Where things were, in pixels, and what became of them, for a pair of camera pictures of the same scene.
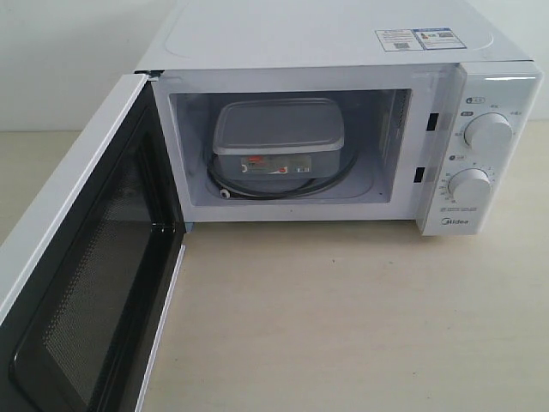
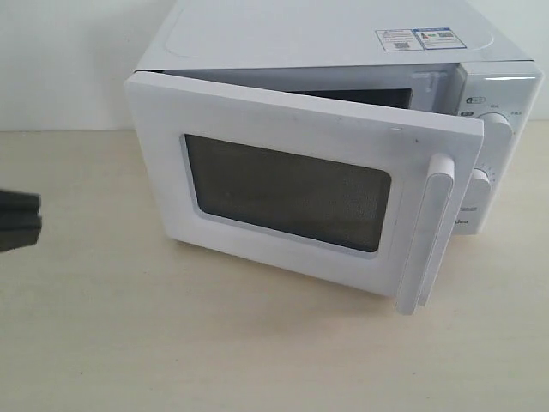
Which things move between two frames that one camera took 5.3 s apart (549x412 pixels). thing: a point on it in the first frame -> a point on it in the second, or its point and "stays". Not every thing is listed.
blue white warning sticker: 425,39 stays
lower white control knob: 470,185 stays
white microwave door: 79,329 -> 368,196
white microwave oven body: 292,111 stays
